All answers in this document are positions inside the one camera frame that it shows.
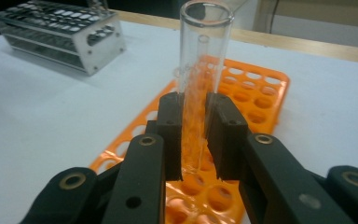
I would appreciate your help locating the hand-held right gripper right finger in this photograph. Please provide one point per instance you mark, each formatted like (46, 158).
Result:
(230, 146)

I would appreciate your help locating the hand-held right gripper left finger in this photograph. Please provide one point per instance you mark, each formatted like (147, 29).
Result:
(143, 174)

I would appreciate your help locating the orange plastic test tube rack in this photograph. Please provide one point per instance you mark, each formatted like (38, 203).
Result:
(254, 93)

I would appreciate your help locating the clear glass test tube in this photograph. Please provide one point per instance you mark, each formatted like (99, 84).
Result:
(203, 56)
(188, 46)

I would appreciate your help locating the metal test tube rack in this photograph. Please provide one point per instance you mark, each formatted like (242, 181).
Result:
(102, 53)

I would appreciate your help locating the wooden table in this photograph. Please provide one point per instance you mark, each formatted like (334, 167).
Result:
(292, 43)

